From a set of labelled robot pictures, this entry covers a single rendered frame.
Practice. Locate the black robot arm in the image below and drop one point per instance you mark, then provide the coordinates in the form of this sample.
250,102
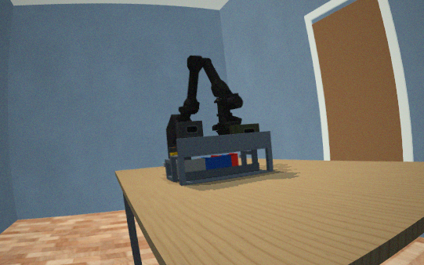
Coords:
219,89

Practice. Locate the grey metal shelf rack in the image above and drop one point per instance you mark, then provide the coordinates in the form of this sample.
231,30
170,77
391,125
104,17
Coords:
206,145

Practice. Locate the olive green case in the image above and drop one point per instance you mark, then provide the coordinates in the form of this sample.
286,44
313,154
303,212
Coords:
247,128

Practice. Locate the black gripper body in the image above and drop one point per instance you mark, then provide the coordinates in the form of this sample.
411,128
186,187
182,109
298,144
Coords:
224,121

